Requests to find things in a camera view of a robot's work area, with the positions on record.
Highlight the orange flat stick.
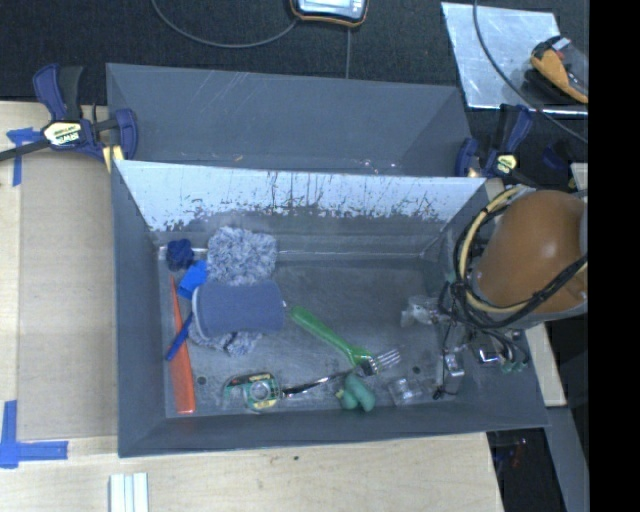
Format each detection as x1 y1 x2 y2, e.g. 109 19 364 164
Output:
169 274 198 416

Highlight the clear crumpled plastic piece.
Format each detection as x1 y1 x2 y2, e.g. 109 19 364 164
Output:
399 294 442 329

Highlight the clear glass piece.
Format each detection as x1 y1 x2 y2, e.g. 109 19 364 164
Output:
387 377 426 407

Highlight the bright blue plastic piece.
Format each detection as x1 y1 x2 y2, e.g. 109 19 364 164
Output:
176 259 209 301

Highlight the green tape roll dispenser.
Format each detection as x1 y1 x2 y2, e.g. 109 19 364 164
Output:
222 370 287 414

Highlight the blue thin stick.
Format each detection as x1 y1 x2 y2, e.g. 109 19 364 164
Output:
164 311 194 363

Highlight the green-handled metal fork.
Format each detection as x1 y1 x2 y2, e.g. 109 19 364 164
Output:
288 305 403 378

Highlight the pale flat board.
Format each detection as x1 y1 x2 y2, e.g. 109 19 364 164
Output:
16 153 120 442

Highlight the grey metal bin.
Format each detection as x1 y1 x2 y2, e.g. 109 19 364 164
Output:
105 62 552 459

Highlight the silver metal utensil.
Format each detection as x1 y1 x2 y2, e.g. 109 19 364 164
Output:
281 367 362 399

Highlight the dark blue flower-shaped piece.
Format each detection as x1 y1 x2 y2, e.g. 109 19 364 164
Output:
166 238 196 272

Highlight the blue and white knitted cloth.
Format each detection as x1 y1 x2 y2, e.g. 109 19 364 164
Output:
186 225 279 358

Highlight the green toy vegetable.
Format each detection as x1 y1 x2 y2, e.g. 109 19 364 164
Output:
335 372 377 414

